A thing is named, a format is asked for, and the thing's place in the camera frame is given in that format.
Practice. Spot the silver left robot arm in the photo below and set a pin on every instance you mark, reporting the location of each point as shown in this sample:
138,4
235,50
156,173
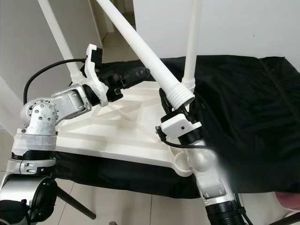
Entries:
42,122

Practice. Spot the white plastic table leg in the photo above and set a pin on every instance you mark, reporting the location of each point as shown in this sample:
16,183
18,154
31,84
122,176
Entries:
140,47
56,33
7,105
193,33

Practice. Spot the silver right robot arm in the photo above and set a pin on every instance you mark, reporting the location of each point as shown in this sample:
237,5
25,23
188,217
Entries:
206,164

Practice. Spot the black metal stand leg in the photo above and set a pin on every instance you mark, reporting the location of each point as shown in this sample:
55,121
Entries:
291,219
77,204

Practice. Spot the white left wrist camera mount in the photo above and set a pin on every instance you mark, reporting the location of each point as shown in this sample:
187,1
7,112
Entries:
93,70

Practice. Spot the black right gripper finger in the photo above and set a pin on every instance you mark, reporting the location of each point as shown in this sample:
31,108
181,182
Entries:
165,101

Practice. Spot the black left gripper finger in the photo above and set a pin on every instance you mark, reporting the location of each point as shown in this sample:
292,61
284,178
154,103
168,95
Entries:
138,72
133,82

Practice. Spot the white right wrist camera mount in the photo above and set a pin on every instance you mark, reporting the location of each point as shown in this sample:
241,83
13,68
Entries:
180,124

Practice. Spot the black cloth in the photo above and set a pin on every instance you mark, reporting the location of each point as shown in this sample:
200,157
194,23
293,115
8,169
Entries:
248,117

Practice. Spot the cream plastic table top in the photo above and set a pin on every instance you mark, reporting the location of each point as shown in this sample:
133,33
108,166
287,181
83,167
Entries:
122,126

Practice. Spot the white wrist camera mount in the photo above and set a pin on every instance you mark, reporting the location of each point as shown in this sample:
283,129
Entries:
180,124
93,70

